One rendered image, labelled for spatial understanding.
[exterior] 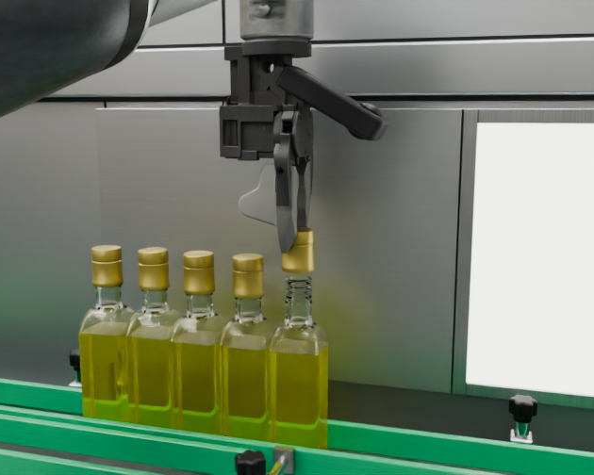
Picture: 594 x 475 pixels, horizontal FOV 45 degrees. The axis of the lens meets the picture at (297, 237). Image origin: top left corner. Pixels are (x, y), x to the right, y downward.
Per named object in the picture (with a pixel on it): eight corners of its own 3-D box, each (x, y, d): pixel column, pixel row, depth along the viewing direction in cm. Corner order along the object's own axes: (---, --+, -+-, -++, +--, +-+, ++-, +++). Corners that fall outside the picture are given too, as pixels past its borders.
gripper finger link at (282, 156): (282, 206, 75) (286, 122, 75) (299, 206, 74) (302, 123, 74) (269, 204, 70) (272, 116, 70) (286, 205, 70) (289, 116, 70)
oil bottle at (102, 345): (149, 465, 90) (142, 300, 86) (125, 487, 84) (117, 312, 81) (109, 458, 91) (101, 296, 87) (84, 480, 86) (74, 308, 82)
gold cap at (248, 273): (269, 292, 80) (268, 253, 79) (257, 300, 77) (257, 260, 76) (239, 289, 81) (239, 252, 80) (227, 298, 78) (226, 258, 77)
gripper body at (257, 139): (244, 158, 80) (242, 47, 78) (319, 160, 78) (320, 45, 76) (219, 164, 73) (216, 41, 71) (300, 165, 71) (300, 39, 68)
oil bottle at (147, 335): (192, 470, 88) (188, 303, 85) (173, 493, 83) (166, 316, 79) (151, 464, 90) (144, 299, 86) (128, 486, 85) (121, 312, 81)
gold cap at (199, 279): (220, 288, 82) (219, 251, 81) (207, 296, 78) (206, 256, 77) (191, 286, 83) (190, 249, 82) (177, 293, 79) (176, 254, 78)
